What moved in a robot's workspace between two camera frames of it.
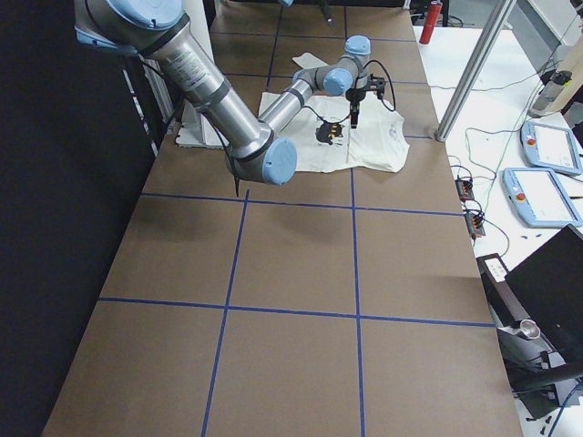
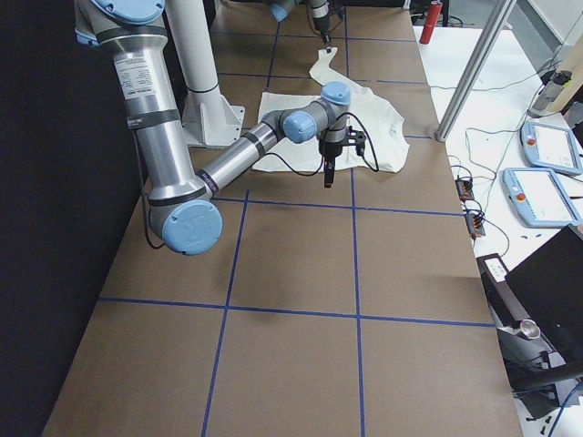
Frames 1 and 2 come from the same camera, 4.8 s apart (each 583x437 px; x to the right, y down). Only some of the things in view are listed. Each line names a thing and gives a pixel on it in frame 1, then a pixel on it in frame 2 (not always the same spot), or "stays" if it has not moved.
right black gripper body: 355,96 → 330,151
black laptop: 549,283 stays
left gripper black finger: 329,18 → 326,37
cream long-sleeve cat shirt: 322,138 stays
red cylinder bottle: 434,13 stays
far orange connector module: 465,188 stays
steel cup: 530,329 stays
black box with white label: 506,308 stays
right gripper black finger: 354,116 → 329,176
